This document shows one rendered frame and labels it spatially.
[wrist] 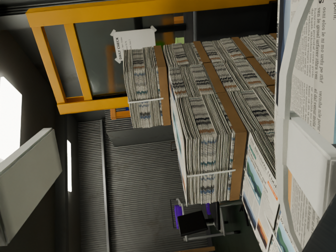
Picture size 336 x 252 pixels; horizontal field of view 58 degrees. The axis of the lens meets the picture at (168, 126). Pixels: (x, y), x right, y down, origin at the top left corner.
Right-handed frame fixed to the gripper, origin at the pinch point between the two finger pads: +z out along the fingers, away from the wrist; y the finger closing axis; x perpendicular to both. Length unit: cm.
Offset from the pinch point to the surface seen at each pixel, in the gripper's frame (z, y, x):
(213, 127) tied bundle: 92, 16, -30
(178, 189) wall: 722, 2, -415
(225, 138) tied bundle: 88, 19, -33
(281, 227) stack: 60, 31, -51
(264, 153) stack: 76, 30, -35
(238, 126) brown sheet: 90, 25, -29
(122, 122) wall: 713, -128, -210
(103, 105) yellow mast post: 204, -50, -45
